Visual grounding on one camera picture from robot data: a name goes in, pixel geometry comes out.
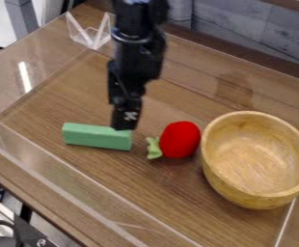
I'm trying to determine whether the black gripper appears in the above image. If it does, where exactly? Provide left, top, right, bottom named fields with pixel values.
left=108, top=28, right=167, bottom=130

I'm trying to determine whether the green foam block stick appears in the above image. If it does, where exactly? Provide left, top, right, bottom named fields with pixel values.
left=61, top=123, right=132, bottom=151

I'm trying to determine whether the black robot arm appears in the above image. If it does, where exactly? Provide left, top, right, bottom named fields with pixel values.
left=107, top=0, right=168, bottom=130

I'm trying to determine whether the brown wooden bowl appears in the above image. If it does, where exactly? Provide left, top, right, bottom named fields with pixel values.
left=201, top=111, right=299, bottom=210

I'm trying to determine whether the red plush strawberry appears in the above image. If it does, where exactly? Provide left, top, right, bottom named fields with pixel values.
left=145, top=122, right=201, bottom=159

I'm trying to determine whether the black clamp under table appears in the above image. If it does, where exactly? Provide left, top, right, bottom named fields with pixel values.
left=13, top=216, right=59, bottom=247

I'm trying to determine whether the clear acrylic corner bracket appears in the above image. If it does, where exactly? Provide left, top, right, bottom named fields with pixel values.
left=65, top=12, right=115, bottom=50

